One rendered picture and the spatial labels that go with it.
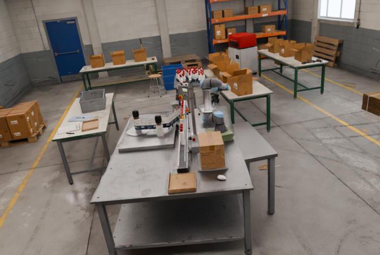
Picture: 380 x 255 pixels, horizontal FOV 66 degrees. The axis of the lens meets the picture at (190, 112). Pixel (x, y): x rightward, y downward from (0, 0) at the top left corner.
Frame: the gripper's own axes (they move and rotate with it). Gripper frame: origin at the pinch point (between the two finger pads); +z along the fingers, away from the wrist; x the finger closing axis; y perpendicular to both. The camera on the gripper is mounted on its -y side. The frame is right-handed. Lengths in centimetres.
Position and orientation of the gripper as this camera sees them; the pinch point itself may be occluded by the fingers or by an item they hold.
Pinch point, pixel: (214, 107)
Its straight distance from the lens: 418.2
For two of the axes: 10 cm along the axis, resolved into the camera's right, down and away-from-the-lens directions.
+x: 9.6, 0.4, 2.8
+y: 2.5, 3.4, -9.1
